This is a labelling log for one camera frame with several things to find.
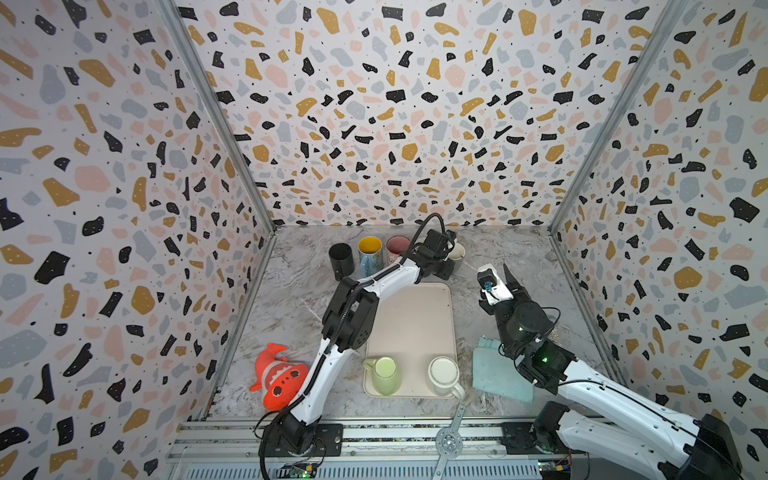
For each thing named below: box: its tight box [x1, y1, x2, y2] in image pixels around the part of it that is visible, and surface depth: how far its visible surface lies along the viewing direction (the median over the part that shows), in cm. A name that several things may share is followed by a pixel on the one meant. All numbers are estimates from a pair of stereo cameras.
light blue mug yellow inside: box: [358, 236, 384, 277], surface depth 104 cm
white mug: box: [427, 355, 465, 399], surface depth 79 cm
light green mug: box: [363, 356, 402, 396], surface depth 78 cm
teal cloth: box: [472, 336, 534, 404], surface depth 83 cm
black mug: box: [328, 242, 355, 281], surface depth 105 cm
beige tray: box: [365, 282, 457, 398], surface depth 92 cm
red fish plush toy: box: [249, 343, 309, 412], surface depth 77 cm
